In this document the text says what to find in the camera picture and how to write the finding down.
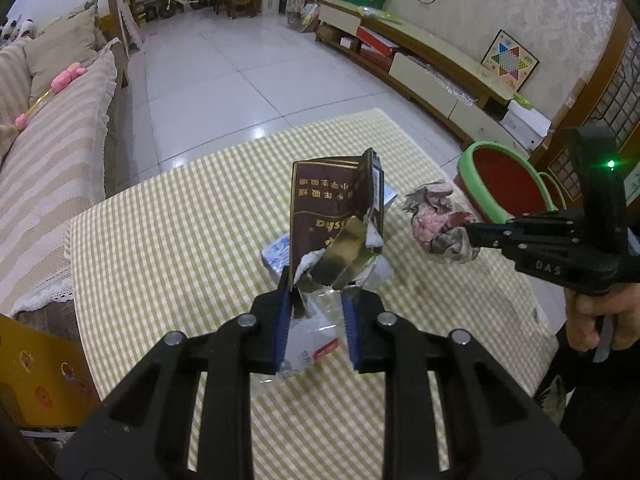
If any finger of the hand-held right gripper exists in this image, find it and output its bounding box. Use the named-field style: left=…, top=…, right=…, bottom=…
left=467, top=232, right=586, bottom=262
left=462, top=209, right=586, bottom=237

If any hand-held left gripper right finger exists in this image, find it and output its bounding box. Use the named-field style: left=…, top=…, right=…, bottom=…
left=342, top=285, right=583, bottom=480

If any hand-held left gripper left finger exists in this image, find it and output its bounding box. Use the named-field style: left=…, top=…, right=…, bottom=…
left=55, top=267, right=296, bottom=480

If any clear plastic wrapper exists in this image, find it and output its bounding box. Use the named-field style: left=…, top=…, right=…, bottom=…
left=277, top=282, right=352, bottom=377

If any green basin with red inside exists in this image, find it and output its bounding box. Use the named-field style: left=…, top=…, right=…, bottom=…
left=454, top=141, right=569, bottom=231

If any printed paper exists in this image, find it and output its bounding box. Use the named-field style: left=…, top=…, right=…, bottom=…
left=402, top=180, right=479, bottom=264

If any torn brown carton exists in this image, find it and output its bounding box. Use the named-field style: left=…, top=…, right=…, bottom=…
left=290, top=148, right=387, bottom=294

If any person's right forearm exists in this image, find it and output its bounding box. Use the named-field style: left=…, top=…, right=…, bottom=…
left=610, top=240, right=640, bottom=356

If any person's right hand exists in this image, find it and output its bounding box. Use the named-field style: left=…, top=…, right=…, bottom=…
left=565, top=287, right=614, bottom=354

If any white blue box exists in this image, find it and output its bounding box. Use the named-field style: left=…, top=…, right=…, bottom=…
left=261, top=232, right=395, bottom=292

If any white cardboard box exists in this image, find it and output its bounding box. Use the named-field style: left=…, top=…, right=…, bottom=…
left=500, top=99, right=554, bottom=152

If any wooden lattice screen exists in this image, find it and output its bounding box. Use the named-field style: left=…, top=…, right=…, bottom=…
left=530, top=0, right=640, bottom=202

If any yellow checkered tablecloth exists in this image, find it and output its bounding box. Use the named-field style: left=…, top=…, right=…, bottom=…
left=67, top=107, right=561, bottom=480

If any star pattern game board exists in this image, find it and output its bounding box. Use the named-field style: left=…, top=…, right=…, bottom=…
left=480, top=29, right=540, bottom=94

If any person's dark clothing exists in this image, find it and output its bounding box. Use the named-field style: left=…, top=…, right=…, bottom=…
left=537, top=317, right=640, bottom=480

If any cream wooden television cabinet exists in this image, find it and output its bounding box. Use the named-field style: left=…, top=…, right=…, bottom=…
left=315, top=0, right=534, bottom=157

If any red flat box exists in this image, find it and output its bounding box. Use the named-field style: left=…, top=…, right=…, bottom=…
left=355, top=25, right=402, bottom=59

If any yellow wooden panel with stickers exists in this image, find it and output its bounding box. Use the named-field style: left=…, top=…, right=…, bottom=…
left=0, top=312, right=103, bottom=432

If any green plastic bag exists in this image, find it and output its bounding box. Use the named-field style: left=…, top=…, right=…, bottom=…
left=357, top=5, right=404, bottom=24

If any striped beige sofa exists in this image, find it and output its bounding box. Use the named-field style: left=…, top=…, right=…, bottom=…
left=0, top=0, right=132, bottom=322

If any leaning printed board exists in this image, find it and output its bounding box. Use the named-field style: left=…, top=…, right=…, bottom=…
left=286, top=0, right=322, bottom=29

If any wooden chair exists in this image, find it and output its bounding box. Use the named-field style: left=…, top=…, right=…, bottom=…
left=212, top=0, right=262, bottom=19

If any pink plush toy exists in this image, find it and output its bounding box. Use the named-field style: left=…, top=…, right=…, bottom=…
left=14, top=62, right=87, bottom=131

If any white balance bike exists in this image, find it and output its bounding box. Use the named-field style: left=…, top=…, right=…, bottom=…
left=150, top=0, right=209, bottom=19

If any beige cushion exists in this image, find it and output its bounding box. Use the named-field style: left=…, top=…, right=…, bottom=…
left=22, top=0, right=109, bottom=107

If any white plush toy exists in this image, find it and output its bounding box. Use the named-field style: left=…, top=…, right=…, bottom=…
left=0, top=14, right=39, bottom=44

